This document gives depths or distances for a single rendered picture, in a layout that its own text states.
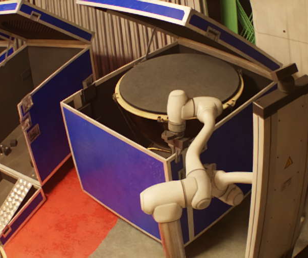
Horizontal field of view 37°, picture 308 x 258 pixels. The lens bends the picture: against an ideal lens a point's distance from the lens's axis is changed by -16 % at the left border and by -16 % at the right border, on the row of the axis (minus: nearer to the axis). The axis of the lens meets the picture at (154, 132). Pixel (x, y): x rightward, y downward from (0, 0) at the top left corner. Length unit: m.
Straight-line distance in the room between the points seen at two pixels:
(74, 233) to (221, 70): 1.63
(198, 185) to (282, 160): 0.56
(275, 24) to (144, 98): 1.15
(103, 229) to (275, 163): 2.21
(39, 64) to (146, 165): 2.19
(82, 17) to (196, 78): 2.30
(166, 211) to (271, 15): 1.83
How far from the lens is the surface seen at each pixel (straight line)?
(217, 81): 3.47
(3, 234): 3.90
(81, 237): 3.84
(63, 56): 4.61
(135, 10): 2.90
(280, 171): 1.95
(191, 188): 2.32
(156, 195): 2.31
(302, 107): 1.89
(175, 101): 2.70
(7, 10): 3.63
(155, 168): 2.97
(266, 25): 3.65
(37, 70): 4.96
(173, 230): 2.37
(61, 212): 4.10
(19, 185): 4.25
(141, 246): 3.68
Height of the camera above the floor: 2.68
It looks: 34 degrees down
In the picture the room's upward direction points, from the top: 8 degrees counter-clockwise
